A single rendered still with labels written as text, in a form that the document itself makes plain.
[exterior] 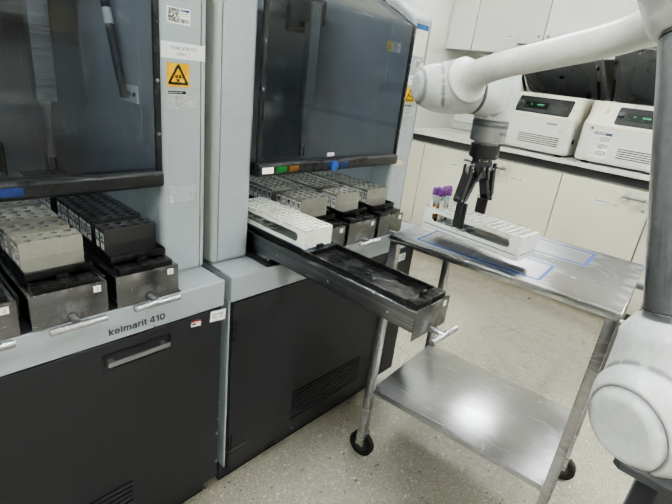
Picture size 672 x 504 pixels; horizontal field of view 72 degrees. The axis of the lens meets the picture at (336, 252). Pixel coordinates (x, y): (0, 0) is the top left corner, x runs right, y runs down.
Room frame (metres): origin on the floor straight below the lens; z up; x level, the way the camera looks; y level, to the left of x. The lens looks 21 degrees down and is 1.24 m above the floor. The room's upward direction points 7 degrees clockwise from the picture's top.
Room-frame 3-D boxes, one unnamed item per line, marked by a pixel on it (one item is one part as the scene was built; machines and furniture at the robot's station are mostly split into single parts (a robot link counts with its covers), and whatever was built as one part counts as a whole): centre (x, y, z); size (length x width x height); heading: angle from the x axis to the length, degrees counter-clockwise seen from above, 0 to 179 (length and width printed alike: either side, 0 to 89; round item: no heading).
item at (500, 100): (1.24, -0.34, 1.25); 0.13 x 0.11 x 0.16; 115
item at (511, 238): (1.22, -0.38, 0.88); 0.30 x 0.10 x 0.06; 46
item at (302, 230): (1.21, 0.16, 0.83); 0.30 x 0.10 x 0.06; 49
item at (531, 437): (1.27, -0.53, 0.41); 0.67 x 0.46 x 0.82; 54
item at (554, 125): (3.35, -1.34, 1.22); 0.62 x 0.56 x 0.64; 138
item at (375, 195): (1.58, -0.11, 0.85); 0.12 x 0.02 x 0.06; 138
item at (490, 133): (1.24, -0.35, 1.14); 0.09 x 0.09 x 0.06
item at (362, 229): (1.61, 0.17, 0.78); 0.73 x 0.14 x 0.09; 49
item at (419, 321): (1.09, 0.02, 0.78); 0.73 x 0.14 x 0.09; 49
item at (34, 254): (0.81, 0.55, 0.85); 0.12 x 0.02 x 0.06; 140
